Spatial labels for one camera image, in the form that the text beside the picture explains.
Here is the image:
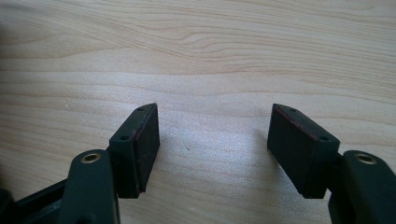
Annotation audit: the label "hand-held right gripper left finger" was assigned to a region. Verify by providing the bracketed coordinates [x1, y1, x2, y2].
[57, 103, 162, 224]

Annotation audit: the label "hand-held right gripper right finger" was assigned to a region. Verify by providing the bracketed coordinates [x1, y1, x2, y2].
[266, 103, 396, 224]

